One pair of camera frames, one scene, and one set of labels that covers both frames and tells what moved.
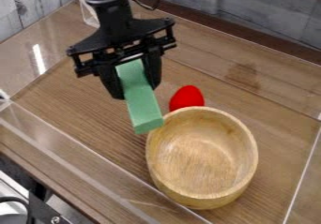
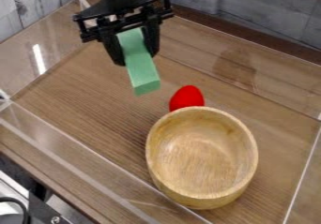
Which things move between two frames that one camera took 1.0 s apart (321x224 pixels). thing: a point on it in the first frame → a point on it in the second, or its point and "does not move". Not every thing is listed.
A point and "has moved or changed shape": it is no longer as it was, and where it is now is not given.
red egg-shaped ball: (187, 97) does not move
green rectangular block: (141, 97) has moved or changed shape
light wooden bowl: (203, 156) does not move
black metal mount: (42, 213) does not move
